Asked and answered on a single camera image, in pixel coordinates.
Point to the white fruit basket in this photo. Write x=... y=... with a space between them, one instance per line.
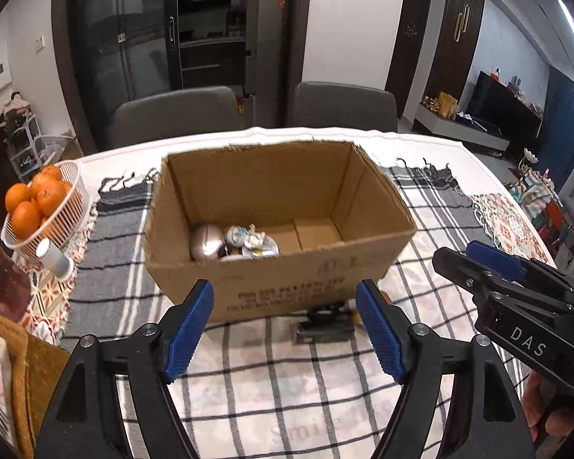
x=58 y=227

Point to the black television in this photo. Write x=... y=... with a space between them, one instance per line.
x=495 y=107

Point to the glass vase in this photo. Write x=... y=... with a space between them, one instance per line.
x=15 y=288

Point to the grey dining chair left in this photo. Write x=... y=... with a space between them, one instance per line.
x=174 y=114

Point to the plaid grey white tablecloth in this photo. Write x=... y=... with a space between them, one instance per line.
x=250 y=391

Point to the black bike light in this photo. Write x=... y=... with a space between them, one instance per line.
x=332 y=323

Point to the silver metal ball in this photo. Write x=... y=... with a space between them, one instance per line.
x=207 y=241

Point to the grey dining chair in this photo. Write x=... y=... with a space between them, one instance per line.
x=326 y=104
x=174 y=114

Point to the white figurine keychain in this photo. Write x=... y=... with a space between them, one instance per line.
x=245 y=238

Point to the white jar yellow lid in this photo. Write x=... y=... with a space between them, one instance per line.
x=364 y=309

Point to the white shoe rack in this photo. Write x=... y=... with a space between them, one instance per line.
x=24 y=149

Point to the orange fruit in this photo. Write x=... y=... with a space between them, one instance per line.
x=50 y=196
x=25 y=220

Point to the white tv cabinet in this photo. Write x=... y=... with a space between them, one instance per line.
x=442 y=127

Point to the orange fruit rear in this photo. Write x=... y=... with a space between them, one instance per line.
x=50 y=196

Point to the patterned floral table mat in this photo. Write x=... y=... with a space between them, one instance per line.
x=507 y=227

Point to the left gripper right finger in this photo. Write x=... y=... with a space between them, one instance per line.
x=485 y=419

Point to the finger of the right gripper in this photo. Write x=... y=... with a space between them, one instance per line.
x=481 y=283
x=526 y=272

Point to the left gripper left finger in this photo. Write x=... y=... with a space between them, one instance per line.
x=83 y=419

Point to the orange fruit front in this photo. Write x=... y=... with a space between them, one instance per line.
x=25 y=220

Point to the white cup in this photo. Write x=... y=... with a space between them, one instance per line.
x=53 y=259

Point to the brown cardboard box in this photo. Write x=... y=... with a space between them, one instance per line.
x=336 y=218

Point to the dark glass sliding door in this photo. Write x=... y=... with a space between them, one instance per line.
x=109 y=53

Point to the grey dining chair right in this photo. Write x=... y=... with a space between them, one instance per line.
x=326 y=104

